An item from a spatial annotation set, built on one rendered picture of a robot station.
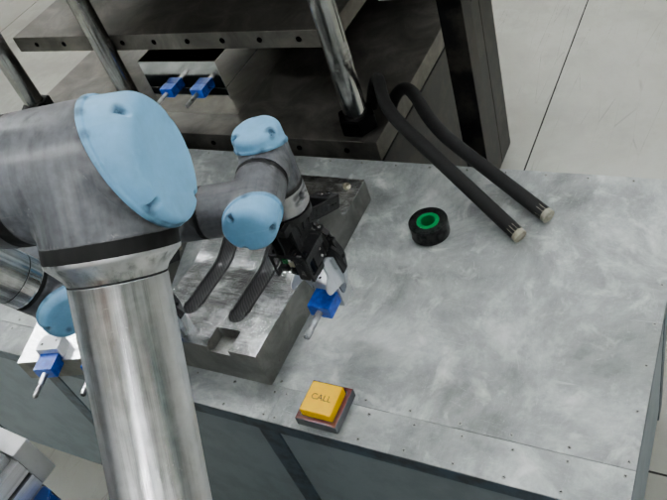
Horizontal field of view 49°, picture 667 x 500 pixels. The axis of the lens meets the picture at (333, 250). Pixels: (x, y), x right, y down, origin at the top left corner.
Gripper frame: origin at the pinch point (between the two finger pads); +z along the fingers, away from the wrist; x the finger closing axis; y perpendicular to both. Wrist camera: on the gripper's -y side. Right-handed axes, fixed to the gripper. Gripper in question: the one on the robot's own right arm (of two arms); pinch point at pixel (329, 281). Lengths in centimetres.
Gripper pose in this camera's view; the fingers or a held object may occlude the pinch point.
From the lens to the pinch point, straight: 128.3
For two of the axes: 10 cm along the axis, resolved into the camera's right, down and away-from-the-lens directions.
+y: -3.9, 7.2, -5.7
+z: 2.7, 6.8, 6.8
